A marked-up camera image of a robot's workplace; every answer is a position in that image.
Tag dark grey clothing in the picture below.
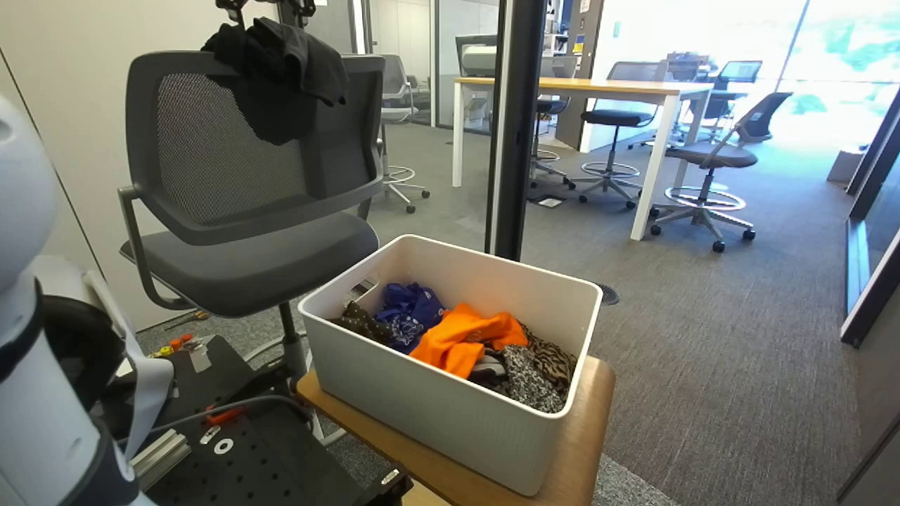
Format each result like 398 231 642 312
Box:
203 17 348 142

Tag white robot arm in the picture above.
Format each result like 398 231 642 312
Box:
0 97 144 506

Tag blue clothing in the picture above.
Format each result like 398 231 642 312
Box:
374 280 445 352

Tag orange clothing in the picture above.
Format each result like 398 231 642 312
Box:
414 303 528 377

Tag white plastic basket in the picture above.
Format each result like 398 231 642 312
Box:
296 231 608 499

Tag speckled grey clothing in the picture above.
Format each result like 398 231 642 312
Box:
334 303 574 412

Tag grey office chair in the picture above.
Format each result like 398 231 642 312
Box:
116 47 390 377

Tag blue swivel office chair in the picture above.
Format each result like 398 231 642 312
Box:
559 58 674 213

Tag wooden side table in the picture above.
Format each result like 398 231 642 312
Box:
296 353 615 506

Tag long wooden white table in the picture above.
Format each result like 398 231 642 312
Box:
449 72 716 244

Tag grey mesh office stool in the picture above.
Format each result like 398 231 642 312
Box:
650 93 788 253

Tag black glass partition post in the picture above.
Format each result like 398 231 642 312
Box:
484 0 546 259

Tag orange handled tool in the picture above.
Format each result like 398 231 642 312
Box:
203 407 245 428

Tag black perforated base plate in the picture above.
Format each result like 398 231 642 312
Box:
131 338 411 506

